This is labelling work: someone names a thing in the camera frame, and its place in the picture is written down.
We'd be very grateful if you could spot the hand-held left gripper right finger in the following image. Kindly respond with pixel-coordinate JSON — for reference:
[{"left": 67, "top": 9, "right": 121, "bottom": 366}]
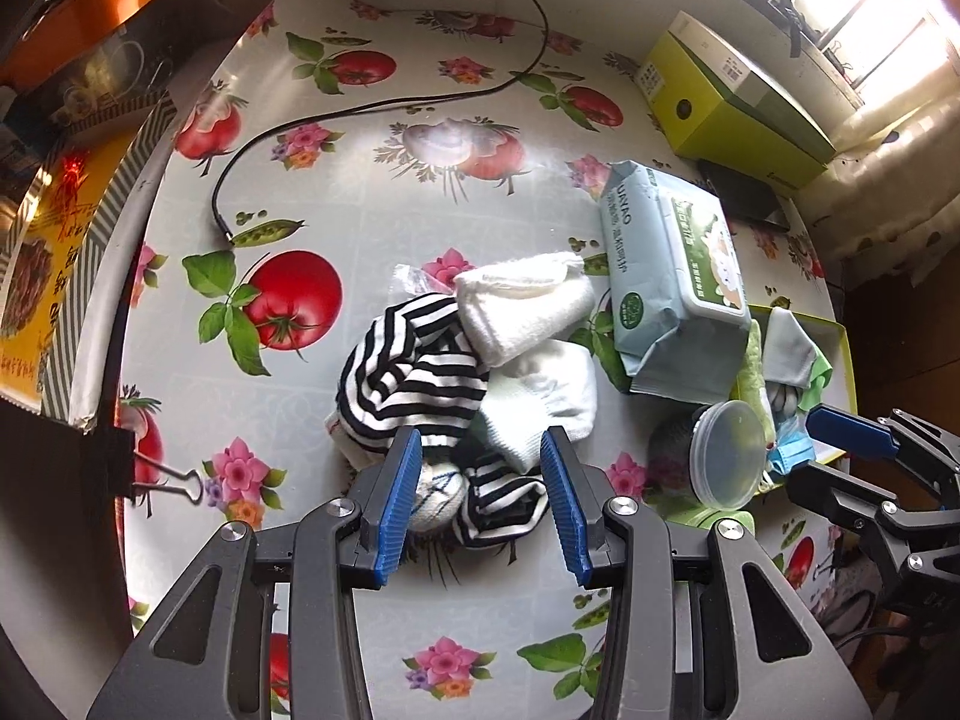
[{"left": 540, "top": 425, "right": 856, "bottom": 720}]

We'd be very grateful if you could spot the fruit print tablecloth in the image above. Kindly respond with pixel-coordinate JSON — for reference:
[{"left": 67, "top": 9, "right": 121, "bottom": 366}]
[{"left": 124, "top": 0, "right": 856, "bottom": 720}]

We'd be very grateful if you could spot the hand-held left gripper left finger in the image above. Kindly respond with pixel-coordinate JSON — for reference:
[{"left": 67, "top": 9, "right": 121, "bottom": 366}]
[{"left": 86, "top": 426, "right": 425, "bottom": 720}]

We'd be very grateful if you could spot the clear plastic wrapper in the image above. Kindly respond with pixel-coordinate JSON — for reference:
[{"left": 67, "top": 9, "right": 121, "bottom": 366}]
[{"left": 394, "top": 262, "right": 458, "bottom": 297}]

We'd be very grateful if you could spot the black strap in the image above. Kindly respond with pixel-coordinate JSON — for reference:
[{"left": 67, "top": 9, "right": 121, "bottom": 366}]
[{"left": 776, "top": 0, "right": 807, "bottom": 57}]

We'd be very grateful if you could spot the printed yellow box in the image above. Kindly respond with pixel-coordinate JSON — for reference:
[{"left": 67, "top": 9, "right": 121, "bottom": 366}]
[{"left": 0, "top": 101, "right": 177, "bottom": 428}]

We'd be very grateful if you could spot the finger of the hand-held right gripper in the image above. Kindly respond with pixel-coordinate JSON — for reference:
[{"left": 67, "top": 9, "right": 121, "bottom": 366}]
[
  {"left": 786, "top": 461, "right": 960, "bottom": 616},
  {"left": 806, "top": 403, "right": 960, "bottom": 500}
]

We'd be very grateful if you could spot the white lace curtain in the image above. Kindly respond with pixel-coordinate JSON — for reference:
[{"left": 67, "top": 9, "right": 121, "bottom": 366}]
[{"left": 795, "top": 15, "right": 960, "bottom": 278}]

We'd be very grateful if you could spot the white towel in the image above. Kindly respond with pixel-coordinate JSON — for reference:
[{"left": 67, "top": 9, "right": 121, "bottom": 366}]
[{"left": 452, "top": 251, "right": 597, "bottom": 368}]

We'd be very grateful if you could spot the grey cloth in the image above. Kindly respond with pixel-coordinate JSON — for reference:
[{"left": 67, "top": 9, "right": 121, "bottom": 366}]
[{"left": 763, "top": 309, "right": 820, "bottom": 391}]

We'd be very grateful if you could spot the yellow-green tray box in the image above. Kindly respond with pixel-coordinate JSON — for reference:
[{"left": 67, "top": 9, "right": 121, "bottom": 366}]
[{"left": 731, "top": 304, "right": 852, "bottom": 496}]

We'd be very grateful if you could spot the wet wipes pack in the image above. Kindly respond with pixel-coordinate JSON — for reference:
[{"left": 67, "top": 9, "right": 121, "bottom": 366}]
[{"left": 598, "top": 160, "right": 753, "bottom": 398}]

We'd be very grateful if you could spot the black cable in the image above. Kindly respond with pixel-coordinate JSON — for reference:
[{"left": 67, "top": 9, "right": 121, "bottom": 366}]
[{"left": 212, "top": 0, "right": 551, "bottom": 245}]

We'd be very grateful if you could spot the clear round plastic container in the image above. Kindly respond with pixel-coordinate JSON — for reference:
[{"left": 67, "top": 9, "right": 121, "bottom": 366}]
[{"left": 649, "top": 399, "right": 767, "bottom": 511}]

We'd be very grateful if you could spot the blue face mask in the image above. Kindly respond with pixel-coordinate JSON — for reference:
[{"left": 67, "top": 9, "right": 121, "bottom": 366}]
[{"left": 765, "top": 427, "right": 818, "bottom": 477}]

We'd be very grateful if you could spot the white sock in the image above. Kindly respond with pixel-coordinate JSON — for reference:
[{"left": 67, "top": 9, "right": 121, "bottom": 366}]
[
  {"left": 495, "top": 340, "right": 599, "bottom": 440},
  {"left": 478, "top": 379, "right": 560, "bottom": 470}
]

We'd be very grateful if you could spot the black binder clip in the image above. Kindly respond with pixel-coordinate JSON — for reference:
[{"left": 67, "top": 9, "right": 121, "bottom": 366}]
[{"left": 105, "top": 427, "right": 205, "bottom": 507}]

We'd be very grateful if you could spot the glass mug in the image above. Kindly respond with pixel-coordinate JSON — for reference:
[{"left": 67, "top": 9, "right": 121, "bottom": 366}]
[{"left": 67, "top": 37, "right": 151, "bottom": 106}]

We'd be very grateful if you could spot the black phone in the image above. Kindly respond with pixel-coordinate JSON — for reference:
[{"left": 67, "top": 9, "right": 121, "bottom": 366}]
[{"left": 694, "top": 160, "right": 792, "bottom": 230}]

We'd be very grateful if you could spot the green towel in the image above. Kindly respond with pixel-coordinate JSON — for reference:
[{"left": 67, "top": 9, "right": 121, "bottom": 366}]
[{"left": 739, "top": 322, "right": 777, "bottom": 436}]

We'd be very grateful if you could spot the white and green box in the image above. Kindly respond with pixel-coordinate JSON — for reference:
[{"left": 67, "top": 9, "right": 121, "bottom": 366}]
[{"left": 664, "top": 9, "right": 837, "bottom": 158}]

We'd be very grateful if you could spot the yellow-green cardboard box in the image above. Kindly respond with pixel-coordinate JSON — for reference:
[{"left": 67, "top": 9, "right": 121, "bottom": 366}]
[{"left": 637, "top": 30, "right": 837, "bottom": 188}]

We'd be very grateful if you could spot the black white striped garment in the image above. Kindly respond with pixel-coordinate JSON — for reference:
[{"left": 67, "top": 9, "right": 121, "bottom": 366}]
[{"left": 326, "top": 292, "right": 552, "bottom": 552}]

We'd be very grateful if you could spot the white sock ball blue pattern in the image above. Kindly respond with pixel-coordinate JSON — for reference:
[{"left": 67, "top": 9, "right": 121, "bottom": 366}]
[{"left": 409, "top": 457, "right": 470, "bottom": 533}]

